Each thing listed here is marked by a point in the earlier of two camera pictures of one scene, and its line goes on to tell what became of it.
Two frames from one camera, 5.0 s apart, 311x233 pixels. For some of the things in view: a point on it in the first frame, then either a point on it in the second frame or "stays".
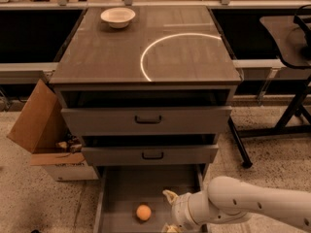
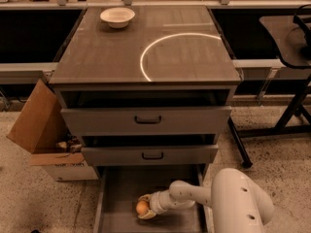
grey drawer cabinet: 150,88 stays
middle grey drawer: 151,155 stays
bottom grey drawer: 121,189 stays
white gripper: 180,210 → 156,203
